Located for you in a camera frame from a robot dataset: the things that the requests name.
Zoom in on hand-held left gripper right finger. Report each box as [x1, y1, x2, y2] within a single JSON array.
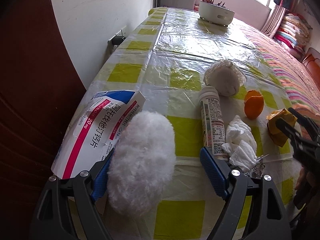
[[199, 147, 293, 240]]

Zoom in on white pen holder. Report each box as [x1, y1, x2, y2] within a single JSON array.
[[199, 0, 236, 26]]

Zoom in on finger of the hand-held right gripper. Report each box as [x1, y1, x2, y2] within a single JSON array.
[[275, 117, 311, 156], [287, 107, 320, 141]]

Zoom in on white tube bottle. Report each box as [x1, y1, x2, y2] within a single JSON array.
[[199, 86, 229, 160]]

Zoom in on bundle of pencils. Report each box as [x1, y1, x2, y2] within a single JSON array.
[[201, 0, 227, 7]]

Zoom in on person's right hand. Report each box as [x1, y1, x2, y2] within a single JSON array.
[[294, 167, 310, 190]]

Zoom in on dark red wooden door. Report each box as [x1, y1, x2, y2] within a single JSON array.
[[0, 0, 88, 240]]

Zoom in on yellow snack wrapper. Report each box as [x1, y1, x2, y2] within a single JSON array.
[[266, 108, 298, 147]]

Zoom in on white fluffy plush toy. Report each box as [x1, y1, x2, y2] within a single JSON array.
[[107, 110, 177, 217]]

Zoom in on striped bed sheet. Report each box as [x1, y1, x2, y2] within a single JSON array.
[[235, 20, 320, 140]]

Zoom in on white tissue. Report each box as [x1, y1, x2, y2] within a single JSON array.
[[221, 115, 258, 173]]

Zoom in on white ball with lace trim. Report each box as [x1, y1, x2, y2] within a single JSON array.
[[203, 60, 247, 97]]

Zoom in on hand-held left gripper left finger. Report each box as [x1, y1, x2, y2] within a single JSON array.
[[31, 152, 114, 240]]

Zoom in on orange peel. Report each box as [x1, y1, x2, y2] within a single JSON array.
[[244, 90, 264, 119]]

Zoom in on stack of folded blankets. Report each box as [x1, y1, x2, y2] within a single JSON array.
[[274, 14, 313, 58]]

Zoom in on white and pink medicine box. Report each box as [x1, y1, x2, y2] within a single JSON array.
[[51, 90, 147, 180]]

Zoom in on beige curtain beside blankets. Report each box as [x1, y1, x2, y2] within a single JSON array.
[[261, 5, 285, 39]]

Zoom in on wooden headboard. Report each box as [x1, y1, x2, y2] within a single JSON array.
[[301, 47, 320, 75]]

